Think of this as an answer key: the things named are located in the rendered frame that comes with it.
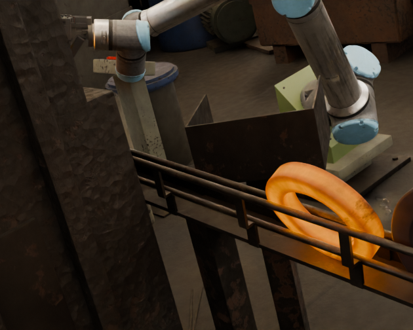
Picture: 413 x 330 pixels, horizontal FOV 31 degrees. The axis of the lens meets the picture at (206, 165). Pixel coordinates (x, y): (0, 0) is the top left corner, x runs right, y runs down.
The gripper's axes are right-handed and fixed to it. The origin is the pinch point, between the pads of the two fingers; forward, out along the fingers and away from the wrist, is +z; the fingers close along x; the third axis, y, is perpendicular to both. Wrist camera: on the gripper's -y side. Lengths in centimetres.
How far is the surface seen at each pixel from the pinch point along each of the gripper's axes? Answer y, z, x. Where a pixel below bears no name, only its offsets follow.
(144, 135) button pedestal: -44, -38, -43
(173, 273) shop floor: -75, -46, 6
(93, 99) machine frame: 9, -22, 95
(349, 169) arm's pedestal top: -46, -108, -14
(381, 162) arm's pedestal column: -49, -126, -30
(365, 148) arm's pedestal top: -42, -117, -24
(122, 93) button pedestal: -29, -30, -48
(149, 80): -31, -41, -78
